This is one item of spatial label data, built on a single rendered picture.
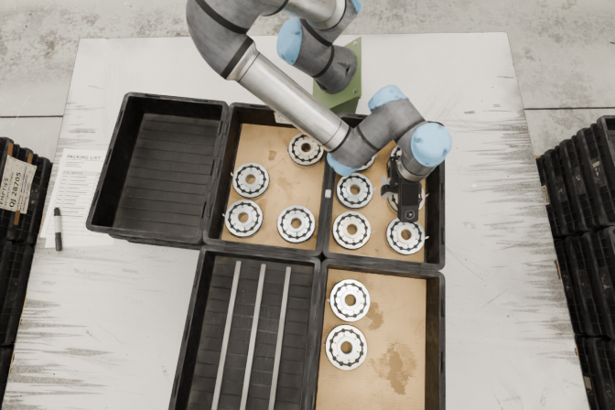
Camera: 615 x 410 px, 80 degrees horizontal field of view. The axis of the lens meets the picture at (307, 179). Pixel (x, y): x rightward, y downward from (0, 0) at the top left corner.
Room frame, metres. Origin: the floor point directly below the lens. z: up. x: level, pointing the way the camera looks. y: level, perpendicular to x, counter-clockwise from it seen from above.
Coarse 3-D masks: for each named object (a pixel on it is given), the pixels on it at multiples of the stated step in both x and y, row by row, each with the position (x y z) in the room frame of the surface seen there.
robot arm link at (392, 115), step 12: (372, 96) 0.40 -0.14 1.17; (384, 96) 0.39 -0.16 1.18; (396, 96) 0.39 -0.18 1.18; (372, 108) 0.38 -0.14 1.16; (384, 108) 0.37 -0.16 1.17; (396, 108) 0.36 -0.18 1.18; (408, 108) 0.36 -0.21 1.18; (372, 120) 0.35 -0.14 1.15; (384, 120) 0.35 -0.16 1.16; (396, 120) 0.34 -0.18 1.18; (408, 120) 0.34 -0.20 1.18; (420, 120) 0.34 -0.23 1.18; (372, 132) 0.33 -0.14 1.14; (384, 132) 0.33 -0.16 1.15; (396, 132) 0.32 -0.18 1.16; (372, 144) 0.31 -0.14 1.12; (384, 144) 0.31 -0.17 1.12; (396, 144) 0.31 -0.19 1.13
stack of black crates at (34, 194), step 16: (0, 144) 0.59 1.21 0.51; (16, 144) 0.63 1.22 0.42; (0, 160) 0.53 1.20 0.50; (32, 160) 0.59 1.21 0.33; (48, 160) 0.62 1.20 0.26; (0, 176) 0.47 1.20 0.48; (48, 176) 0.56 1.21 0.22; (32, 192) 0.46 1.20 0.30; (0, 208) 0.35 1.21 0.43; (32, 208) 0.39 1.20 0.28; (0, 224) 0.29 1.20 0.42; (32, 224) 0.32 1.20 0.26; (0, 240) 0.24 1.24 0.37; (16, 240) 0.25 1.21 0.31; (32, 240) 0.26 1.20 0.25
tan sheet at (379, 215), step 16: (384, 160) 0.38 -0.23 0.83; (336, 176) 0.34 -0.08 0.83; (368, 176) 0.34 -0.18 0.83; (352, 192) 0.29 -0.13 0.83; (336, 208) 0.24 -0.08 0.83; (368, 208) 0.24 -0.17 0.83; (384, 208) 0.24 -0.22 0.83; (384, 224) 0.19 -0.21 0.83; (384, 256) 0.11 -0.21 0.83; (400, 256) 0.11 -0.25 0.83; (416, 256) 0.11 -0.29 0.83
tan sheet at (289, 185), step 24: (240, 144) 0.44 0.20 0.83; (264, 144) 0.44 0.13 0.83; (288, 144) 0.44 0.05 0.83; (288, 168) 0.36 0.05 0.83; (312, 168) 0.36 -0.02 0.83; (288, 192) 0.29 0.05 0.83; (312, 192) 0.29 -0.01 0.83; (264, 216) 0.22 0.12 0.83; (240, 240) 0.16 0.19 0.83; (264, 240) 0.16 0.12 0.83; (312, 240) 0.15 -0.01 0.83
